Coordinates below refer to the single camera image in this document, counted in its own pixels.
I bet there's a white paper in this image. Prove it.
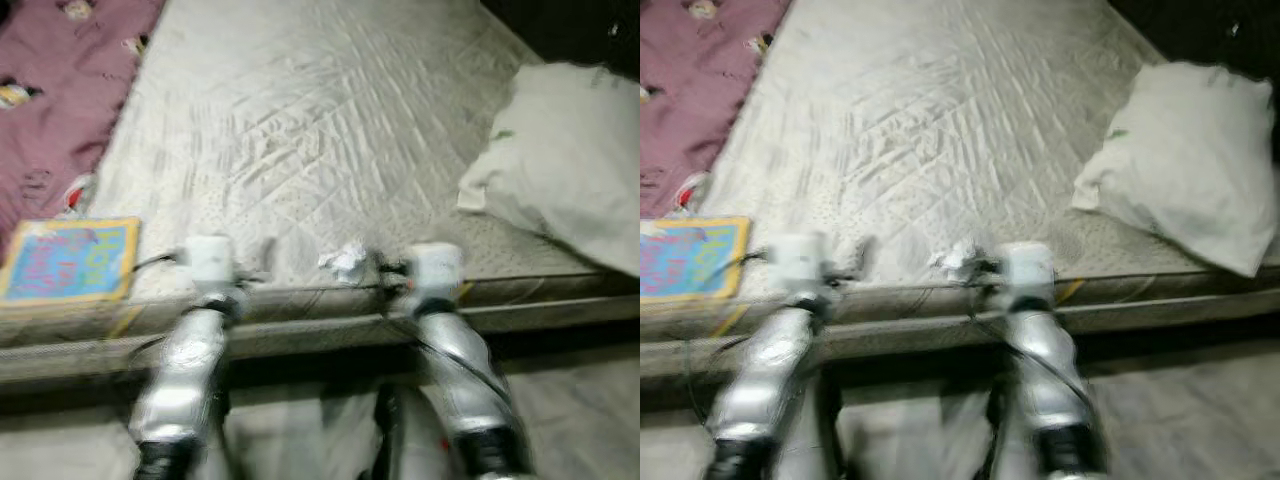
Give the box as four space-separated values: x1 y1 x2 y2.
317 241 371 287
928 239 988 287

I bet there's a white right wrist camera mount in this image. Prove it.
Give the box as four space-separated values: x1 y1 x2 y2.
407 242 467 303
999 241 1058 303

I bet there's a mauve cartoon print blanket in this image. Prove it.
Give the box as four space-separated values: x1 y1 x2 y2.
640 0 793 223
0 0 167 256

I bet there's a colourful yellow-edged book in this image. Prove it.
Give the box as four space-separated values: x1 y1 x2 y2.
640 216 753 303
0 216 142 307

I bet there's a white pillow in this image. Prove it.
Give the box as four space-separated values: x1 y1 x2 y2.
1071 60 1280 280
457 62 641 278

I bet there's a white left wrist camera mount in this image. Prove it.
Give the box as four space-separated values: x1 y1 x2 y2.
768 233 828 298
184 234 238 298

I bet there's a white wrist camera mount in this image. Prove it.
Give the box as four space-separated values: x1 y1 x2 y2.
999 241 1058 303
407 242 467 303
768 233 828 298
184 234 238 298

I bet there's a white quilted mattress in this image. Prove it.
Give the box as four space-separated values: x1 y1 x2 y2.
0 0 641 386
640 0 1280 381

